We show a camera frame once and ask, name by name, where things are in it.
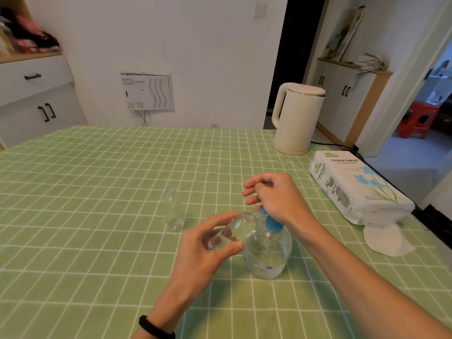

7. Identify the grey crumpled bundle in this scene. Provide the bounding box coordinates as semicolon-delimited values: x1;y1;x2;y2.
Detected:
356;52;390;73

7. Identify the white shelf unit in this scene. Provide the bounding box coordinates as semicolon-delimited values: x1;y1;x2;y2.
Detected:
425;60;452;105

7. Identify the white cabinet with drawer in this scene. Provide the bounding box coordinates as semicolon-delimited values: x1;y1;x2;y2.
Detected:
0;54;88;149

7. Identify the person's left forearm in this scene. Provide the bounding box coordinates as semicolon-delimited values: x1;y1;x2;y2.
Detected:
131;305;188;339

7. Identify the green checked tablecloth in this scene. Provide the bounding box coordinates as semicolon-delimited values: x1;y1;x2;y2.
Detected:
0;125;452;339

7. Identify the white tissue sheet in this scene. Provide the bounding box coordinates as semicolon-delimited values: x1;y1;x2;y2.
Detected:
364;222;417;257

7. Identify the pile of clothes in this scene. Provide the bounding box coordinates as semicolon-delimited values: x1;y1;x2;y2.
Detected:
0;7;61;57

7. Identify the black wristband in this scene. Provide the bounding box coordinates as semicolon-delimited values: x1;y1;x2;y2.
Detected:
138;315;176;339

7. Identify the red plastic stool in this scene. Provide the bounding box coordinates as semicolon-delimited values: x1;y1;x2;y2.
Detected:
395;101;441;139

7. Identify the person's right forearm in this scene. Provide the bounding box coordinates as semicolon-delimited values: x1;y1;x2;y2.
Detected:
298;213;452;339

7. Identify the leaning painted canvas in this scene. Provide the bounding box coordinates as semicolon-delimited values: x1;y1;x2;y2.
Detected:
322;6;366;62

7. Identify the small clear plastic bottle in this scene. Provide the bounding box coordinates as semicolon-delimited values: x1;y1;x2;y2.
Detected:
163;188;185;233
208;210;263;252

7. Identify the person's right hand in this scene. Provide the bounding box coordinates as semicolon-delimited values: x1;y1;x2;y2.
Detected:
242;173;315;234

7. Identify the white tissue paper pack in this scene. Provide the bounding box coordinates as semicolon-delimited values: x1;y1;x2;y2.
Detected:
309;150;416;226

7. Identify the person's left hand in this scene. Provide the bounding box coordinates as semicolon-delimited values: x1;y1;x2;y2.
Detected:
154;212;245;316

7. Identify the white wall panel cover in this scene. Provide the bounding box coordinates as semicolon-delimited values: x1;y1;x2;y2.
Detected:
120;71;174;113

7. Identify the white wooden sideboard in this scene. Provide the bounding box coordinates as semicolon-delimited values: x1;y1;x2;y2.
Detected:
304;58;394;149

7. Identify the clear pump bottle blue top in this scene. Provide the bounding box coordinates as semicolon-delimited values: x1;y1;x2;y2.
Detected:
244;207;293;280

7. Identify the black kettle power cable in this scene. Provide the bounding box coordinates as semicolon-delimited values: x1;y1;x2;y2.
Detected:
310;139;361;153

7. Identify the cream electric kettle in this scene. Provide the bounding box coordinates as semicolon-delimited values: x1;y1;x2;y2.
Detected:
271;83;326;156

